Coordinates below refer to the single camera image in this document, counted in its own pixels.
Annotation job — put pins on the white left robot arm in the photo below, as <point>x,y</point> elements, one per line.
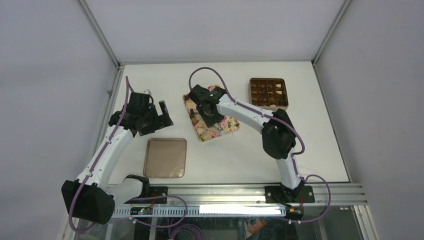
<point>89,197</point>

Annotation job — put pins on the gold box lid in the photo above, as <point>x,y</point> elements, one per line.
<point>165,158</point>

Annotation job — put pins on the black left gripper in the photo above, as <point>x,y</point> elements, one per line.
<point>161,121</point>

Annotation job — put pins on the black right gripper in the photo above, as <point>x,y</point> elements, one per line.
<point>210,122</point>

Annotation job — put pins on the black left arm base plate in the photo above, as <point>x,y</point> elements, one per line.
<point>153,191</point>

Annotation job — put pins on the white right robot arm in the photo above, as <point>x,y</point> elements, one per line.
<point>277,132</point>

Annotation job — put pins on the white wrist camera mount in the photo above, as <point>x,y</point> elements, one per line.
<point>146,92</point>

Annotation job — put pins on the white slotted cable duct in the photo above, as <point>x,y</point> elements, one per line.
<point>221,210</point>

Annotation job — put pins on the aluminium mounting rail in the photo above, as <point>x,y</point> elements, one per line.
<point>342,194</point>

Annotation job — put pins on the gold chocolate box with dividers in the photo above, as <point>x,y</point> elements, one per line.
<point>268,93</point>

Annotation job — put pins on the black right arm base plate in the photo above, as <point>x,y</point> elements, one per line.
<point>275,194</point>

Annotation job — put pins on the floral rectangular tray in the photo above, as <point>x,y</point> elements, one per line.
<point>203,132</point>

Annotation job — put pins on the silver metal tongs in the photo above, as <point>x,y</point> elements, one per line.
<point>219,129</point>

